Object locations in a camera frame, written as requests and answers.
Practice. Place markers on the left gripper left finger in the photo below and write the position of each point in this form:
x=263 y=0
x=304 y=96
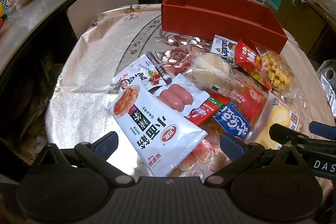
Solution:
x=96 y=154

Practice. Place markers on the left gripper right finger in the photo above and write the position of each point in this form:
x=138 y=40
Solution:
x=241 y=155

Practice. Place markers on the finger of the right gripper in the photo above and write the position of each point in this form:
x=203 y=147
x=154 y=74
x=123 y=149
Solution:
x=323 y=130
x=284 y=135

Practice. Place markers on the yellow toast bread bag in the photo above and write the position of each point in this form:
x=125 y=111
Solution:
x=274 y=111

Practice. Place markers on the blue red snack bag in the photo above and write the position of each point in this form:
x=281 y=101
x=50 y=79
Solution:
x=243 y=101

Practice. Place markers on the clear bag yellow cookies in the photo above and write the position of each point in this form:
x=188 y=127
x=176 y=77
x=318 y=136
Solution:
x=274 y=69

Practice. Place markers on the sausage pack white wrapper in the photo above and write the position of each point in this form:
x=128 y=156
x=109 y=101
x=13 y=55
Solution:
x=182 y=95

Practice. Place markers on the red Trolli candy bag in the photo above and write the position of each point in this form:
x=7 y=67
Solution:
x=250 y=61

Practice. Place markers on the clear bag round cake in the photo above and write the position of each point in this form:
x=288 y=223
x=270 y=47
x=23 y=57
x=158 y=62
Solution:
x=208 y=69

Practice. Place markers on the red green stick packet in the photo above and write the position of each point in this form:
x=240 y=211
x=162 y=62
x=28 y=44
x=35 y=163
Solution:
x=208 y=108

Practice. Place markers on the white noodle snack bag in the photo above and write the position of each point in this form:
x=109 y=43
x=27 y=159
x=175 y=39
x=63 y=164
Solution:
x=162 y=137

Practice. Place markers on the white purple snack packet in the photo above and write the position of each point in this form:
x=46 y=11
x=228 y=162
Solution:
x=147 y=69

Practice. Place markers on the Kapron wafer packet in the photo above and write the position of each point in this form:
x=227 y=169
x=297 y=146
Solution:
x=225 y=48

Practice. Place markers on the wooden cabinet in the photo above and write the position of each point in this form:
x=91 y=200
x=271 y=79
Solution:
x=312 y=24

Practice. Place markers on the floral table cloth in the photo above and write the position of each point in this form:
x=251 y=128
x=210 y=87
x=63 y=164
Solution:
x=78 y=108

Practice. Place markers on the red rectangular storage box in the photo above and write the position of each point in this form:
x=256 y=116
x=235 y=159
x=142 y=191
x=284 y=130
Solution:
x=233 y=19

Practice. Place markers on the grey coffee table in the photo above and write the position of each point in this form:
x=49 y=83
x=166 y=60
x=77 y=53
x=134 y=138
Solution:
x=50 y=18

